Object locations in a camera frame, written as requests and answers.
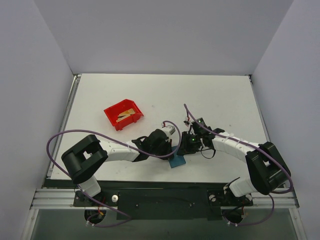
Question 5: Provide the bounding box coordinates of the blue leather card holder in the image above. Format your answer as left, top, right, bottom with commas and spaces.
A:
168, 145, 186, 169

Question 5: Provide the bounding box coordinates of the red plastic bin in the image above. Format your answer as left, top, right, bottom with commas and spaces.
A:
104, 99, 144, 131

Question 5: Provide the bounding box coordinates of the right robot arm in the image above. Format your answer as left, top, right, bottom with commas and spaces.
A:
177, 118, 291, 205

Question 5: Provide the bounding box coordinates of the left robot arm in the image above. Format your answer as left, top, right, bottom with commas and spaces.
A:
61, 125, 176, 206

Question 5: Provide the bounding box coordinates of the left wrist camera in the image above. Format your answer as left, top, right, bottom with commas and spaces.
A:
160, 125, 176, 138

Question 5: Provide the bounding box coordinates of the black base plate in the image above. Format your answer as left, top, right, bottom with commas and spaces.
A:
73, 182, 253, 223

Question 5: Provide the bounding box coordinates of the right aluminium side rail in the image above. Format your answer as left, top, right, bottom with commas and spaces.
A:
247, 74, 286, 187

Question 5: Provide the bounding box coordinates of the aluminium side rail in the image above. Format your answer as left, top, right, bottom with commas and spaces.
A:
47, 73, 82, 178
247, 74, 286, 187

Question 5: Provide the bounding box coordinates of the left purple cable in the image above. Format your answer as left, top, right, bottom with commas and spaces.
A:
46, 120, 182, 228

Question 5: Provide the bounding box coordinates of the purple cable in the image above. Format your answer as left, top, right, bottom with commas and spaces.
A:
183, 103, 293, 228
46, 120, 182, 228

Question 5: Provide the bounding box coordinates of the left aluminium side rail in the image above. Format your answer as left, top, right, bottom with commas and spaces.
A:
47, 73, 82, 178

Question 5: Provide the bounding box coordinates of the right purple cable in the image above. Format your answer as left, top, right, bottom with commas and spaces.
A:
183, 103, 293, 228

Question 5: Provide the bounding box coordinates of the aluminium front rail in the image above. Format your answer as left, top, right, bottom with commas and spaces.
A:
30, 188, 300, 210

